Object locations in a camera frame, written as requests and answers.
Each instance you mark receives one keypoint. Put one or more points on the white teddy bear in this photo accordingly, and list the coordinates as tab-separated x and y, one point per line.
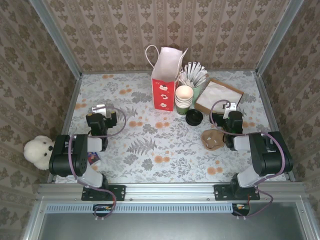
37	152

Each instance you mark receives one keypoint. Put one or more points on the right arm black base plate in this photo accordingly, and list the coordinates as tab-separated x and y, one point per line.
220	192

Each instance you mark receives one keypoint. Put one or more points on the white napkin stack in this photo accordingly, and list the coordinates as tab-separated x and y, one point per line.
217	93

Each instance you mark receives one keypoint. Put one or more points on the grey metal sheet panel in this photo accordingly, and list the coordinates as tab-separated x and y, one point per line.
162	227

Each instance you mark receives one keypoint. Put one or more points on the stack of black cup lids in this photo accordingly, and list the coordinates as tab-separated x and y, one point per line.
193	117

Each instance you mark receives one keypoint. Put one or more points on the aluminium frame post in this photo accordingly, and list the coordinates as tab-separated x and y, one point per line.
278	37
59	42

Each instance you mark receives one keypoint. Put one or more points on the floral tablecloth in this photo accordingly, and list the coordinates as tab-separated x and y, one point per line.
195	162

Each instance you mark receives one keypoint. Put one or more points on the red white paper gift bag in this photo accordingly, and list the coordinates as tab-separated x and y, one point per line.
166	62

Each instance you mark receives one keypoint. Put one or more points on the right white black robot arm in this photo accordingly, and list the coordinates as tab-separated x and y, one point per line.
272	160

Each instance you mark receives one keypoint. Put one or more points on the brown pulp cup carrier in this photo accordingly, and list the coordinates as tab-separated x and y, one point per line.
212	140

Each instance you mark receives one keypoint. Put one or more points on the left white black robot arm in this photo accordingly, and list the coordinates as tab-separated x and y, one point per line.
62	157

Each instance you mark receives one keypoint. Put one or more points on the small blue red packet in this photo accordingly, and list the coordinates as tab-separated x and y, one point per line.
93	158

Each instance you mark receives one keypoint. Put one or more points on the long aluminium mounting rail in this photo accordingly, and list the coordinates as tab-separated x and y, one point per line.
170	191

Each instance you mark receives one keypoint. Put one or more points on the bundle of white wrapped stirrers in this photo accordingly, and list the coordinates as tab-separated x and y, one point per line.
195	73

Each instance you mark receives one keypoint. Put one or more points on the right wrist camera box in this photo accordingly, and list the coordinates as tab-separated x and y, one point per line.
230	105

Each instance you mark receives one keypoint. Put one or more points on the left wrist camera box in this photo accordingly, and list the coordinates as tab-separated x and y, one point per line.
100	108

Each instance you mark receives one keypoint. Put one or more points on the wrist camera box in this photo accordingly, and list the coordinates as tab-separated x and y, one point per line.
230	105
100	108

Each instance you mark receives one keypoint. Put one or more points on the stack of paper cups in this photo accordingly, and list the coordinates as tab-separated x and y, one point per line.
183	93

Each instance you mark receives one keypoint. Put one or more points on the mint green holder cup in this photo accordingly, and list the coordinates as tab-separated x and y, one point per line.
196	96

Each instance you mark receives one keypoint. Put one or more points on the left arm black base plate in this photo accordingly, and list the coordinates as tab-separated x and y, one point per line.
120	192

